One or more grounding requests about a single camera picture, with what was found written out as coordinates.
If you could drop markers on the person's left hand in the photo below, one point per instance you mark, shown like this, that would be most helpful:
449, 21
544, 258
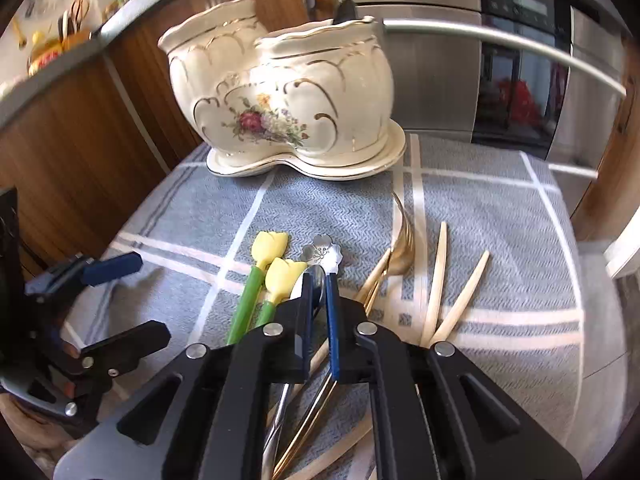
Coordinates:
30, 435

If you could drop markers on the stainless steel built-in oven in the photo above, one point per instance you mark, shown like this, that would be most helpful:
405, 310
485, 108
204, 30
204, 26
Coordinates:
435, 70

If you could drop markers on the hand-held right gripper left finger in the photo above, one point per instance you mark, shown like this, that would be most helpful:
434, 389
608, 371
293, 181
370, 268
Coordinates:
306, 332

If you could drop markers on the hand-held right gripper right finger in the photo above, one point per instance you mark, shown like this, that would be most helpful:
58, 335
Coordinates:
332, 332

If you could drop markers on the cream floral ceramic utensil holder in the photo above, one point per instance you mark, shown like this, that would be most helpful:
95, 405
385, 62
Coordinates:
300, 85

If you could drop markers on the group of spice jars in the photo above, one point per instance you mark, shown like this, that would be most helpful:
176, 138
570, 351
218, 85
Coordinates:
120, 2

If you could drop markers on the cream ceramic holder saucer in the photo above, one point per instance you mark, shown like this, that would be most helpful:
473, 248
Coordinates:
380, 157

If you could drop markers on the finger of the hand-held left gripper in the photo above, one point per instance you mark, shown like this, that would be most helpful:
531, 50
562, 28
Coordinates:
130, 342
112, 267

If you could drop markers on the grey plaid cloth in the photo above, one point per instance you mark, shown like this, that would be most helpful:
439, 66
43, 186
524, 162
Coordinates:
500, 210

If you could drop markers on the yellow and red packet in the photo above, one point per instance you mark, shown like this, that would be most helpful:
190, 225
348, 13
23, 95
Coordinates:
42, 55

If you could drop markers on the holder with scissors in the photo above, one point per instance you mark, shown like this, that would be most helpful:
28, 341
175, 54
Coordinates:
75, 20

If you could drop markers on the wooden kitchen cabinet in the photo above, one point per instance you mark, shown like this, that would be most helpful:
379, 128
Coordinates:
615, 185
75, 150

